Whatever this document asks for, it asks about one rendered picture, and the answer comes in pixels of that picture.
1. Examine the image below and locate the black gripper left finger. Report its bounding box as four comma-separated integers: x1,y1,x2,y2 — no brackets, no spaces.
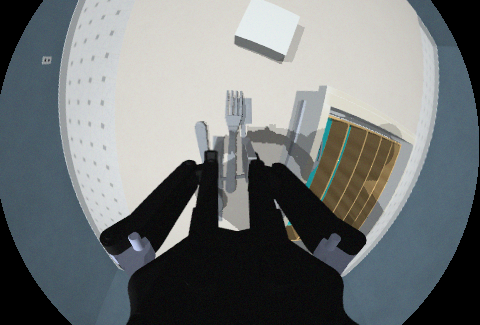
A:
100,136,224,295

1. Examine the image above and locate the white rectangular block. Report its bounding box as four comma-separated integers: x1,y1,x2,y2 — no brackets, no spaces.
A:
234,0,300,61

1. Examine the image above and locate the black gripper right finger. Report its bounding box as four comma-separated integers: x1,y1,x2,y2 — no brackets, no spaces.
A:
242,137,367,293

